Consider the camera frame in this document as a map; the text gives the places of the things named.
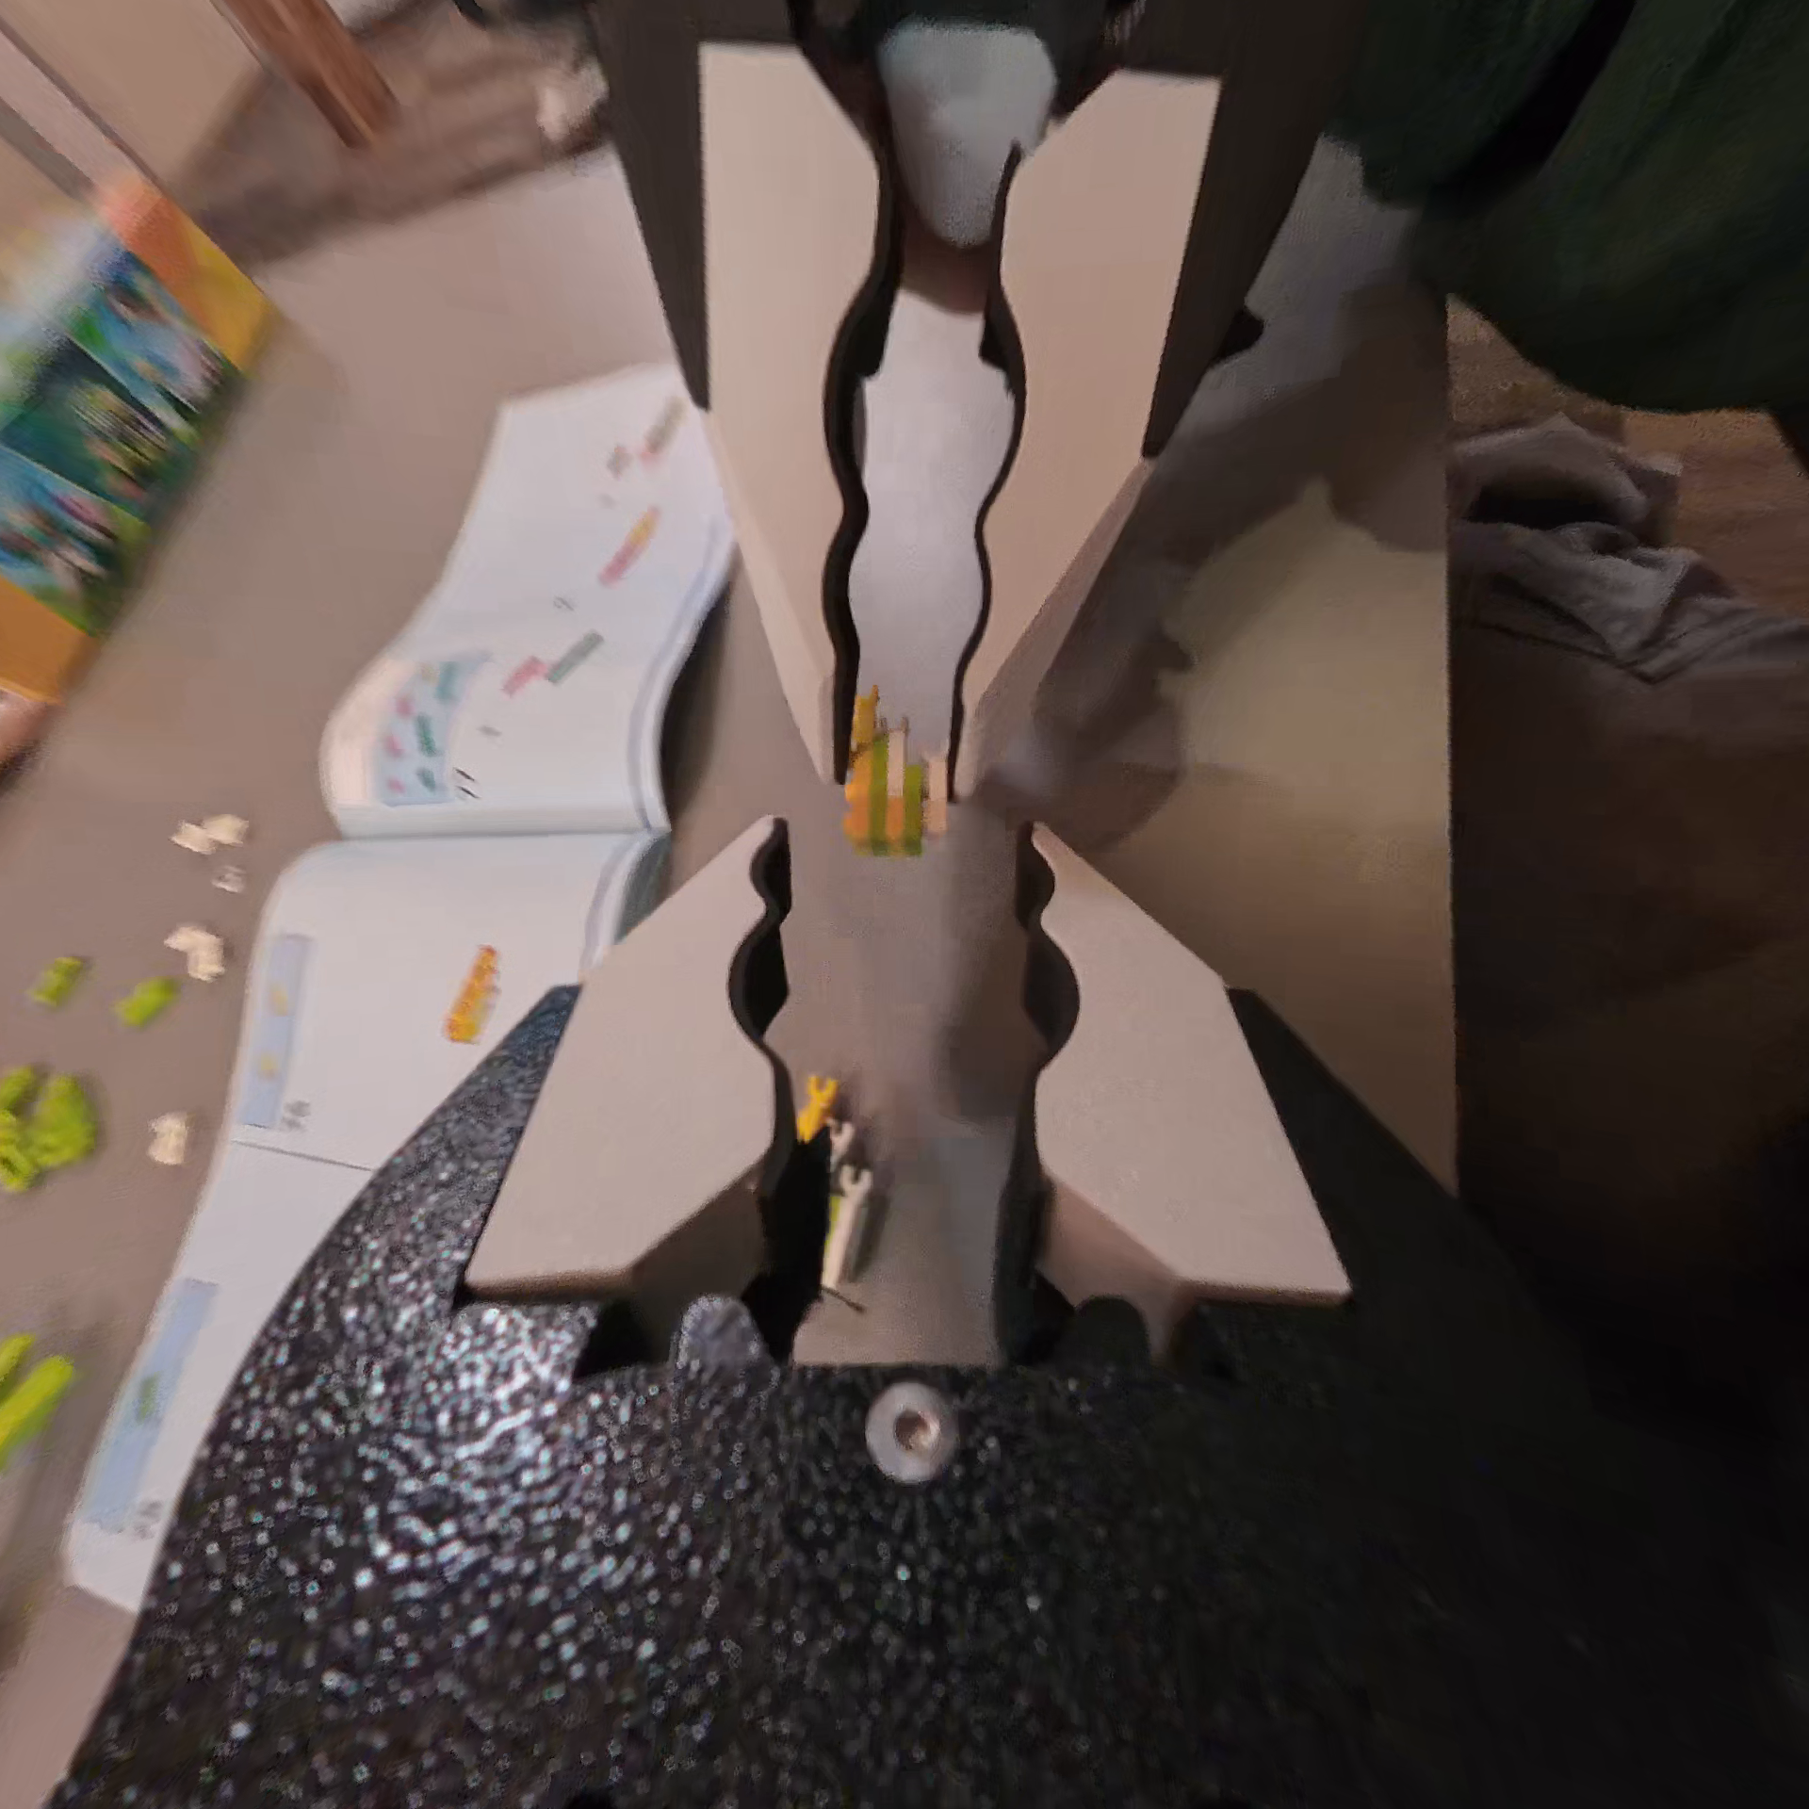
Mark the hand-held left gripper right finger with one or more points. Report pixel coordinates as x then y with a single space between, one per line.
1172 1131

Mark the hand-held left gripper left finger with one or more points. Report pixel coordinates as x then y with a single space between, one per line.
635 1116

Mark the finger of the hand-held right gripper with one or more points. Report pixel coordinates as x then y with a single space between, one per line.
778 368
1088 355

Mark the lime yellow lego assembly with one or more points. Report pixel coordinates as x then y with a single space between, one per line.
889 791

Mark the yellow lego claw piece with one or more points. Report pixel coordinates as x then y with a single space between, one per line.
816 1109

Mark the orange lego piece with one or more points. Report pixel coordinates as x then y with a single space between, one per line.
472 997

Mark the white lego clip piece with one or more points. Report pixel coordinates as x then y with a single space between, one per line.
844 1237

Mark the lego instruction booklet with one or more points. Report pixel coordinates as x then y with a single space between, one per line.
536 593

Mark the scattered white lego pieces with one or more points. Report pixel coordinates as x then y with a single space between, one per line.
198 954

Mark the scattered lime green lego pieces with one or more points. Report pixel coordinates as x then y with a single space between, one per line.
57 1126

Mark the colourful lego box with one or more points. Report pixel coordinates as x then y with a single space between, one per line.
99 426

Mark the wooden chair leg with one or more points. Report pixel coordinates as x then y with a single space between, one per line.
320 63

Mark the dark grey clothing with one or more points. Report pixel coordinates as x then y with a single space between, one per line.
1624 680

